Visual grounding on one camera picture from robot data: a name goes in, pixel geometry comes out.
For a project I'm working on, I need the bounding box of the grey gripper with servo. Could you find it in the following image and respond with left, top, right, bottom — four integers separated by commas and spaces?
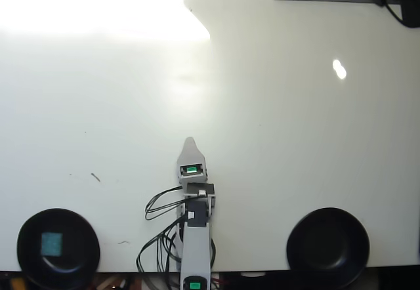
177, 136, 209, 186

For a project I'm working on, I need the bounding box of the blue foam cube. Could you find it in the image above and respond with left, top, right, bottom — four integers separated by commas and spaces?
41, 232, 63, 257

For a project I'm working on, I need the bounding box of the black bowl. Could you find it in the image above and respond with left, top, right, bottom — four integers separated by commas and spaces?
16, 207, 101, 289
285, 207, 371, 289

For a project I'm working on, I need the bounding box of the yellow orange item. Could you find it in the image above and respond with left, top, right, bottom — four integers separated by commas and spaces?
0, 272, 27, 290

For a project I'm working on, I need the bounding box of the black box device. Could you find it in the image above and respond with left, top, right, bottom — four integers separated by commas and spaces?
400, 0, 420, 29

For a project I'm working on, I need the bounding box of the black wrist servo cable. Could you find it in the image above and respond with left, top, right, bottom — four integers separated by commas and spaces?
145, 186, 184, 221

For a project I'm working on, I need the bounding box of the black elbow servo cable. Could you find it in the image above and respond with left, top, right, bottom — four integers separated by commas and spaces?
136, 220, 184, 274

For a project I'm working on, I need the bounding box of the black thick cable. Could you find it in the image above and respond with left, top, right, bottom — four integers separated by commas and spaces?
382, 0, 406, 25

